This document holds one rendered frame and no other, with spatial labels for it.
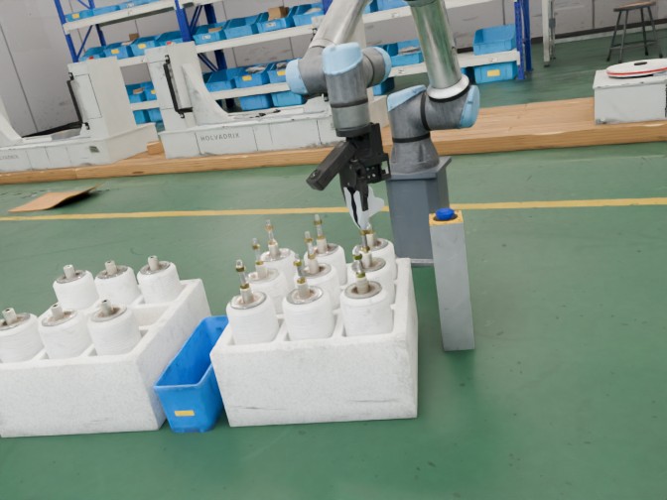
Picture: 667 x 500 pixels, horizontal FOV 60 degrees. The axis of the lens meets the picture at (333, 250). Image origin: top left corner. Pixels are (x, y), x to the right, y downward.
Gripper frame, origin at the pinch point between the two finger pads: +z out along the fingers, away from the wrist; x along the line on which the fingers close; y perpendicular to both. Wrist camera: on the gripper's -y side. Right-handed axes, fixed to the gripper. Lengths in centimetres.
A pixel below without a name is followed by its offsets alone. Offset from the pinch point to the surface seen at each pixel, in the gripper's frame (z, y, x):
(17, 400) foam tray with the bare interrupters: 25, -74, 30
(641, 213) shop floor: 35, 112, 17
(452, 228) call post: 4.7, 17.7, -7.7
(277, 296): 13.2, -17.8, 9.1
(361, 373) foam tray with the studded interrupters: 23.5, -12.3, -15.0
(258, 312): 10.4, -25.3, -0.6
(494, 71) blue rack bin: 27, 336, 330
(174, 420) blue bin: 31, -46, 8
